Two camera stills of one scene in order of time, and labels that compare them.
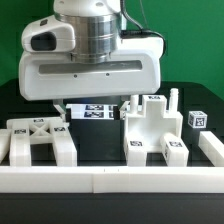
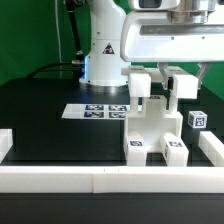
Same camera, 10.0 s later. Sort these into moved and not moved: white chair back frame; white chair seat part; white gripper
Moved: white chair back frame; white gripper
Not moved: white chair seat part
